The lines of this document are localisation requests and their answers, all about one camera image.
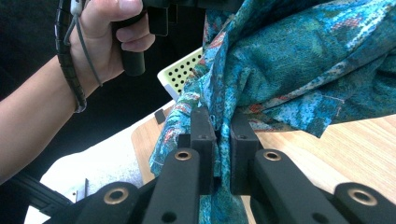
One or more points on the black metal bar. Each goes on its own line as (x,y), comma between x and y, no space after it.
(43,194)

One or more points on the green plastic basket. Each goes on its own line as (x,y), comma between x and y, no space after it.
(179,74)

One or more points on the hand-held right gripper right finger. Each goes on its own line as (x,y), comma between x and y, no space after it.
(243,149)

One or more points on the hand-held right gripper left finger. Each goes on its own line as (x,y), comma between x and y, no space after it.
(205,155)

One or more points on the dark curtain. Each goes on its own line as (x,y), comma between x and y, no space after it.
(25,31)

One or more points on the teal floral shirt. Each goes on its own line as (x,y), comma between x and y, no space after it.
(295,56)

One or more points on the grey table edge tab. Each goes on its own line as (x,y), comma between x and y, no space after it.
(160,116)

